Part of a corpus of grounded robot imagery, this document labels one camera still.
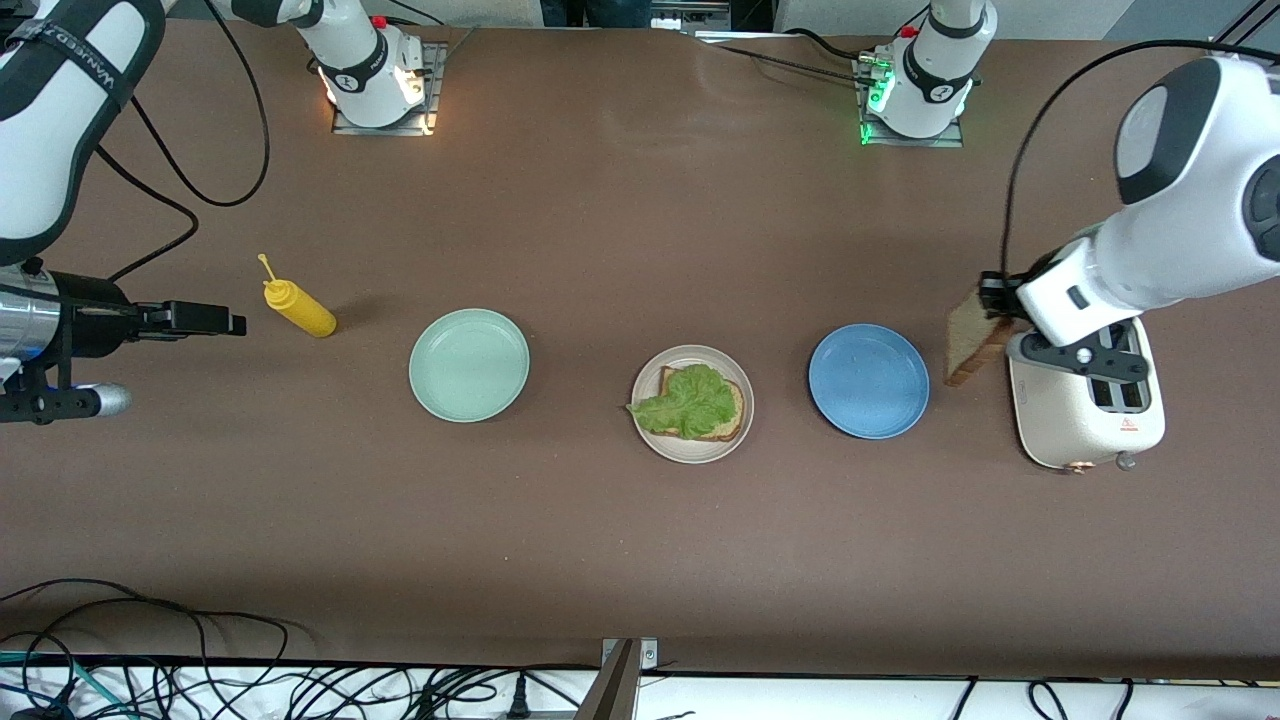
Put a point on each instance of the white toaster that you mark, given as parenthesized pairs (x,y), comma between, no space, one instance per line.
(1070,420)

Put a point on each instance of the green lettuce leaf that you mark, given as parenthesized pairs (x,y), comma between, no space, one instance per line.
(690,400)

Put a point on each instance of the beige plate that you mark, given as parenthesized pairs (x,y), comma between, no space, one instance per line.
(720,452)

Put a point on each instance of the aluminium profile corner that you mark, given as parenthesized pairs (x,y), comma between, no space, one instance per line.
(1240,25)

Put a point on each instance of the mint green plate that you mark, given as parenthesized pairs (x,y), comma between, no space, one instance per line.
(468,365)

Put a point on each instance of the metal table edge bracket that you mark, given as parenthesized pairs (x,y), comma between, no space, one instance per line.
(648,655)

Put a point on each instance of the blue plate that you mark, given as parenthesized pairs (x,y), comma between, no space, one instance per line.
(868,380)

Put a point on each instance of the black power plug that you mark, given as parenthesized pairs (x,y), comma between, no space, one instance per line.
(517,703)

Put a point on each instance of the toasted bread slice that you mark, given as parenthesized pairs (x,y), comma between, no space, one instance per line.
(970,345)
(725,432)

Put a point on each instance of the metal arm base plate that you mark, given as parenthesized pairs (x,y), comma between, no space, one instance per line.
(910,142)
(434,70)

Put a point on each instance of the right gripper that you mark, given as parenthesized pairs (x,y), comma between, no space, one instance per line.
(92,320)

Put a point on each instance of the yellow squeeze bottle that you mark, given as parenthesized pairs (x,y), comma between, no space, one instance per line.
(305,312)

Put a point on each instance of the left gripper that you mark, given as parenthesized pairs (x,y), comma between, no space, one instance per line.
(1003,292)

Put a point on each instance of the grey device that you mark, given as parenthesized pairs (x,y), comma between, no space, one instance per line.
(695,18)

